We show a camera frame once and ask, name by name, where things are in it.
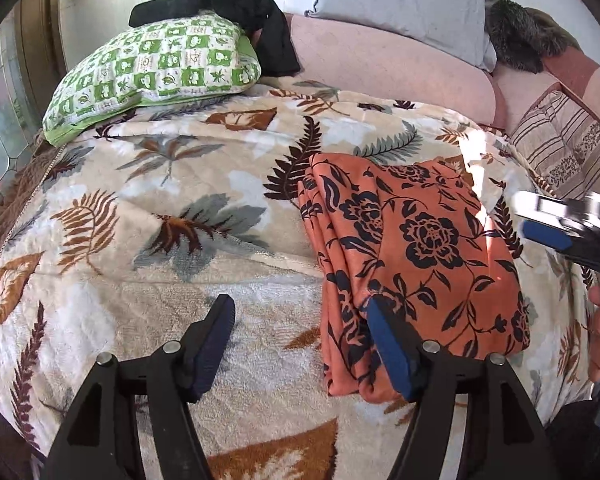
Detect brown furry garment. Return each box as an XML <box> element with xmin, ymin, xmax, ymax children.
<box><xmin>485</xmin><ymin>0</ymin><xmax>583</xmax><ymax>73</ymax></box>

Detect wooden door frame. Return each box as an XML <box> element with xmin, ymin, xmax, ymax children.
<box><xmin>20</xmin><ymin>0</ymin><xmax>68</xmax><ymax>91</ymax></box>

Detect person's right hand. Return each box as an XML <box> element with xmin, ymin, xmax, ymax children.
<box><xmin>587</xmin><ymin>280</ymin><xmax>600</xmax><ymax>385</ymax></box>

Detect stained glass door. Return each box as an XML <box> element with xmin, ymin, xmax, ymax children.
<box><xmin>0</xmin><ymin>10</ymin><xmax>56</xmax><ymax>206</ymax></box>

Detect orange floral shirt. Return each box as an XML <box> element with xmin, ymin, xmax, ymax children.
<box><xmin>297</xmin><ymin>152</ymin><xmax>531</xmax><ymax>403</ymax></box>

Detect person's dark trousers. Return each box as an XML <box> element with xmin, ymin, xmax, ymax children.
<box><xmin>545</xmin><ymin>397</ymin><xmax>600</xmax><ymax>480</ymax></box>

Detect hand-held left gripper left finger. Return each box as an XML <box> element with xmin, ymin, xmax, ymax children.
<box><xmin>45</xmin><ymin>294</ymin><xmax>237</xmax><ymax>480</ymax></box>

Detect leaf-print fleece blanket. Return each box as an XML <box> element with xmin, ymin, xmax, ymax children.
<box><xmin>0</xmin><ymin>77</ymin><xmax>600</xmax><ymax>480</ymax></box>

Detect pink bolster cushion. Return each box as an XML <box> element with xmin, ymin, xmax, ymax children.
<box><xmin>260</xmin><ymin>12</ymin><xmax>506</xmax><ymax>128</ymax></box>

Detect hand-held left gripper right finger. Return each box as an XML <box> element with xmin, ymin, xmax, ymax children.
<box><xmin>366</xmin><ymin>296</ymin><xmax>556</xmax><ymax>480</ymax></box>

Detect striped brown cushion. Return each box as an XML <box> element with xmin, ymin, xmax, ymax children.
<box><xmin>510</xmin><ymin>90</ymin><xmax>600</xmax><ymax>201</ymax></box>

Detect black garment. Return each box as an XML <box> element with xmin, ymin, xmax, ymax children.
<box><xmin>129</xmin><ymin>0</ymin><xmax>302</xmax><ymax>77</ymax></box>

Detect pink padded headboard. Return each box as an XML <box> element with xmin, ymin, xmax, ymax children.
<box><xmin>495</xmin><ymin>52</ymin><xmax>600</xmax><ymax>133</ymax></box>

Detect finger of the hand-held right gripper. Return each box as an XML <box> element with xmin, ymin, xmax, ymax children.
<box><xmin>510</xmin><ymin>191</ymin><xmax>588</xmax><ymax>225</ymax></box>
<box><xmin>522</xmin><ymin>221</ymin><xmax>600</xmax><ymax>275</ymax></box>

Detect light blue pillow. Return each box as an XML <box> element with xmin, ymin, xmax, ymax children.
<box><xmin>305</xmin><ymin>0</ymin><xmax>498</xmax><ymax>73</ymax></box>

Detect green patterned pillow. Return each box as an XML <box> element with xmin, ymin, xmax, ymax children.
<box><xmin>42</xmin><ymin>14</ymin><xmax>263</xmax><ymax>146</ymax></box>

